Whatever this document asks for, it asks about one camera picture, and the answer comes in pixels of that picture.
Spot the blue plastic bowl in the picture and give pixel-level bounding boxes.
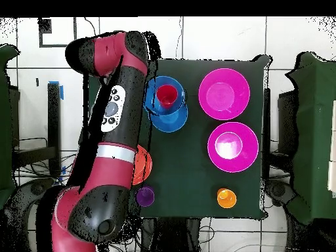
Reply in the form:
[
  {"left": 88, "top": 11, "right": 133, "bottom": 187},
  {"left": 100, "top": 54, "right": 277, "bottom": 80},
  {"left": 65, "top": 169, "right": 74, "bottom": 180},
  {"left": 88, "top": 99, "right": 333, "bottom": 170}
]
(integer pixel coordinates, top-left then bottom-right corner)
[
  {"left": 143, "top": 75, "right": 188, "bottom": 116},
  {"left": 149, "top": 102, "right": 189, "bottom": 133}
]

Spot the red plastic cup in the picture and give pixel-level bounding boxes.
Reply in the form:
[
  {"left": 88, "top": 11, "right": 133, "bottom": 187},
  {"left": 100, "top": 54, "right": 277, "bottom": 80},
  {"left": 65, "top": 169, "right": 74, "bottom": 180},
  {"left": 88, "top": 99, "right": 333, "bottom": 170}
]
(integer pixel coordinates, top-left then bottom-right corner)
[{"left": 156, "top": 84, "right": 179, "bottom": 110}]

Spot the pink plastic bowl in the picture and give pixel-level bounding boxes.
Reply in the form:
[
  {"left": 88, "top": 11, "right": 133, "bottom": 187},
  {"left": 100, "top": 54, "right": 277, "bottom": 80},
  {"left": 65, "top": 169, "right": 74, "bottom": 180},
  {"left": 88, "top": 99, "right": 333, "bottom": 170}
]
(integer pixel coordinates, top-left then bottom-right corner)
[
  {"left": 207, "top": 121, "right": 260, "bottom": 173},
  {"left": 198, "top": 68, "right": 251, "bottom": 121}
]

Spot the dark green table cloth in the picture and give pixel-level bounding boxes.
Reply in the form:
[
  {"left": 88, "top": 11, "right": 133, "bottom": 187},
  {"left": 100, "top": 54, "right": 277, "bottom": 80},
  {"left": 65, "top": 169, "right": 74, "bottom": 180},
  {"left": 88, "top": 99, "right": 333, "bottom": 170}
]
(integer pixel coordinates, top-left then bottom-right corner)
[{"left": 87, "top": 53, "right": 272, "bottom": 220}]

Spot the red-orange plastic bowl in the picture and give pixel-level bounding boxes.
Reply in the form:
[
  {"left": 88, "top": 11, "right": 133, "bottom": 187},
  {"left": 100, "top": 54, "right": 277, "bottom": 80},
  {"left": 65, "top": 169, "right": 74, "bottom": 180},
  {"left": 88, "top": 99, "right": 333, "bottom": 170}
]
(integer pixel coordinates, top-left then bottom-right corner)
[{"left": 131, "top": 144, "right": 153, "bottom": 186}]

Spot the purple plastic cup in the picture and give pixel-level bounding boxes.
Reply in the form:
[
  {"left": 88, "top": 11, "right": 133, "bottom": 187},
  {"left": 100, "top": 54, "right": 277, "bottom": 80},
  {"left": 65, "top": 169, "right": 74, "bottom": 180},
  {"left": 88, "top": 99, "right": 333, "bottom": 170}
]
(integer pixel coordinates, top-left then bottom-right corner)
[{"left": 135, "top": 184, "right": 156, "bottom": 208}]

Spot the orange plastic cup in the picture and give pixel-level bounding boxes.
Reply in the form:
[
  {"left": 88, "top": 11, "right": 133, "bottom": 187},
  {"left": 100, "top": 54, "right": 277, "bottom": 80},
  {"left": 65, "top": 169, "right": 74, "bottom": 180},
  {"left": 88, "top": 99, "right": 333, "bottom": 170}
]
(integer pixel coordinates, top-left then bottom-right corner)
[{"left": 217, "top": 188, "right": 238, "bottom": 209}]

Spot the black metal stand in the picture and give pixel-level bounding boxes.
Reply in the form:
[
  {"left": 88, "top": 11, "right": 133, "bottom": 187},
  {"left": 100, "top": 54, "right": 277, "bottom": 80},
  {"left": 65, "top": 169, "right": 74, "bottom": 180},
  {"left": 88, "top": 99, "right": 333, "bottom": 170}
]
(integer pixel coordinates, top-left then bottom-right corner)
[
  {"left": 262, "top": 87, "right": 272, "bottom": 182},
  {"left": 11, "top": 82, "right": 64, "bottom": 178}
]

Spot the green-covered side table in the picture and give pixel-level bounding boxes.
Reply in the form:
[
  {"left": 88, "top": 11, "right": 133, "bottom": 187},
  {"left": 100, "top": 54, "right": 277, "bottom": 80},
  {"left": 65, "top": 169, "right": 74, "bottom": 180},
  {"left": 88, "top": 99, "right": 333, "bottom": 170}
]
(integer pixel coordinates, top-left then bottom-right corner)
[
  {"left": 0, "top": 44, "right": 22, "bottom": 211},
  {"left": 285, "top": 51, "right": 336, "bottom": 224}
]

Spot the black tape square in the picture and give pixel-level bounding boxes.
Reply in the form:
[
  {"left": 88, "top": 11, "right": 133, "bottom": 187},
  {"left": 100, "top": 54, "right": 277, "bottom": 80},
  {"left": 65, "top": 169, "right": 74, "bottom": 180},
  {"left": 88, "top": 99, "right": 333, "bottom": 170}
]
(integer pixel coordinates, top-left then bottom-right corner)
[{"left": 38, "top": 16, "right": 77, "bottom": 49}]

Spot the tangle of floor cables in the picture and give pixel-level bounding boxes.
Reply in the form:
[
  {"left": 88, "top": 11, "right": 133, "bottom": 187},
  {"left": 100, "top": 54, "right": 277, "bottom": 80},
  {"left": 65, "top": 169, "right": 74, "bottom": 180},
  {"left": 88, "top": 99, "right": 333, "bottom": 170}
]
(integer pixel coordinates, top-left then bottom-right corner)
[{"left": 12, "top": 136, "right": 77, "bottom": 184}]

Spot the thin black cable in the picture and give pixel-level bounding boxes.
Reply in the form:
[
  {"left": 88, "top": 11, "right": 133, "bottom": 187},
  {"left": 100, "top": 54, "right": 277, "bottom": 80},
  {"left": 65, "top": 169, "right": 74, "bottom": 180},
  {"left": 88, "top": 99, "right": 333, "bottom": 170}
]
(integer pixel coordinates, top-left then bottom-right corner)
[{"left": 83, "top": 16, "right": 99, "bottom": 36}]

